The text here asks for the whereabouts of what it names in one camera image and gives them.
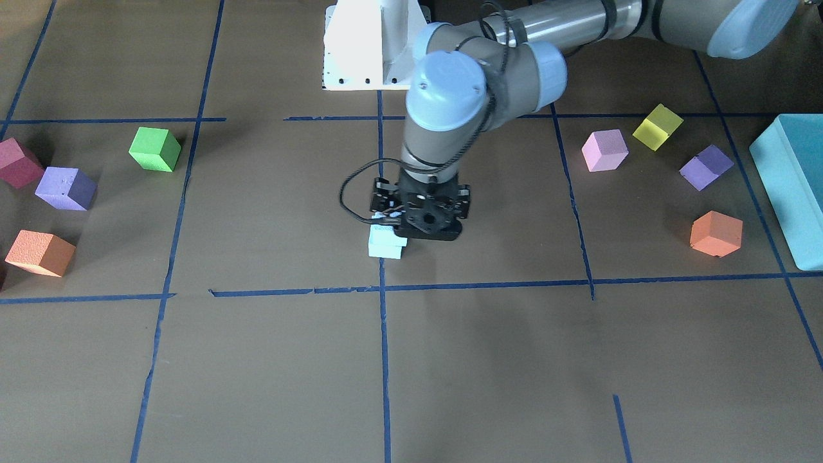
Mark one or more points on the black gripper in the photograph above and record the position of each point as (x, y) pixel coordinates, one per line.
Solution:
(384, 199)

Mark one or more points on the light blue block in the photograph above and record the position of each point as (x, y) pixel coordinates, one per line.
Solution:
(384, 235)
(387, 252)

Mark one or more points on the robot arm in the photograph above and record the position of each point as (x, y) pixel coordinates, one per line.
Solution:
(474, 77)

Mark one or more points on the pink foam block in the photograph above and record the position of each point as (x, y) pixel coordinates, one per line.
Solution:
(605, 150)

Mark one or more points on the yellow foam block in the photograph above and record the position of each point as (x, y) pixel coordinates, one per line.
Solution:
(657, 127)

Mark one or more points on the purple foam block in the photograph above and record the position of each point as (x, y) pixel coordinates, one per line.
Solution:
(66, 188)
(706, 167)

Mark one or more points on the green foam block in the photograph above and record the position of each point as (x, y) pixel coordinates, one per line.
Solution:
(155, 149)

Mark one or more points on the orange foam block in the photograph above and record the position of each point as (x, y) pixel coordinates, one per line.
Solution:
(716, 234)
(40, 253)

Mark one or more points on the teal plastic bin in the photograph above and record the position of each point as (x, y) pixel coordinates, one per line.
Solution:
(788, 157)

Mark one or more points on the dark red foam block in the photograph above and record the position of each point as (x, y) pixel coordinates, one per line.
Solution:
(19, 166)

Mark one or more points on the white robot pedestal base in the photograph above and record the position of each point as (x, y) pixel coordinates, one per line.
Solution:
(368, 44)

